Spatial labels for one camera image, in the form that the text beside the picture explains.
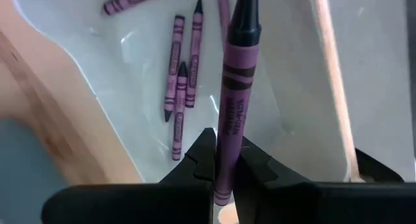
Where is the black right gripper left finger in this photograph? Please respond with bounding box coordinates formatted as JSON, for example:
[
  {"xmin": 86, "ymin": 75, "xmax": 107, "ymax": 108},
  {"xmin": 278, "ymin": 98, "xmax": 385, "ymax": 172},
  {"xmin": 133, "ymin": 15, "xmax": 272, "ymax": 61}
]
[{"xmin": 159, "ymin": 127, "xmax": 217, "ymax": 224}]

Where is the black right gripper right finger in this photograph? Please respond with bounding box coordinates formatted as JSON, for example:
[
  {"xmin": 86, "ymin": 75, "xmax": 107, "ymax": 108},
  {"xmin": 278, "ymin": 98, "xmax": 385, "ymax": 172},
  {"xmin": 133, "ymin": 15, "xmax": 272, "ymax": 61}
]
[{"xmin": 233, "ymin": 136, "xmax": 310, "ymax": 224}]

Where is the purple crayon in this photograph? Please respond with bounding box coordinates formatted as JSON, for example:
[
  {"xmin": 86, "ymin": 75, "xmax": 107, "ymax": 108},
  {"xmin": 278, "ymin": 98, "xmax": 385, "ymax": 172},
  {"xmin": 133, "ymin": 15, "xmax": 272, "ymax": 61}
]
[
  {"xmin": 163, "ymin": 14, "xmax": 186, "ymax": 123},
  {"xmin": 213, "ymin": 0, "xmax": 262, "ymax": 207},
  {"xmin": 185, "ymin": 0, "xmax": 205, "ymax": 109},
  {"xmin": 171, "ymin": 61, "xmax": 189, "ymax": 162},
  {"xmin": 103, "ymin": 0, "xmax": 172, "ymax": 16},
  {"xmin": 216, "ymin": 0, "xmax": 232, "ymax": 48}
]

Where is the white plastic bin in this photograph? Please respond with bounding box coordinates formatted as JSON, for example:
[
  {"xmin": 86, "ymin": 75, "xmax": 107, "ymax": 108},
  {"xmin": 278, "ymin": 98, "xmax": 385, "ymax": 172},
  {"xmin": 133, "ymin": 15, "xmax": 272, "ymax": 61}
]
[{"xmin": 11, "ymin": 0, "xmax": 354, "ymax": 185}]

